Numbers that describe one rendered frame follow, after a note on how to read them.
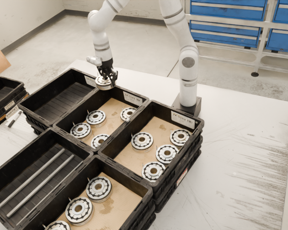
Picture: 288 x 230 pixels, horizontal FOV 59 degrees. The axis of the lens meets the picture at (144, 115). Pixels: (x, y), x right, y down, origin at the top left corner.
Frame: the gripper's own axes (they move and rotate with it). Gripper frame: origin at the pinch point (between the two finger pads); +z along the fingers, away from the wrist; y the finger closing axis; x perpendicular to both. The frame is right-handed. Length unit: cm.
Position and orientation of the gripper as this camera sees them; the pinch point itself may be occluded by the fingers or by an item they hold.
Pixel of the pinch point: (109, 82)
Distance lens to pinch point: 130.7
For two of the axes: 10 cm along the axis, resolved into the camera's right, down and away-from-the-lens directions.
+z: 0.9, 7.4, 6.7
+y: -7.5, -3.9, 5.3
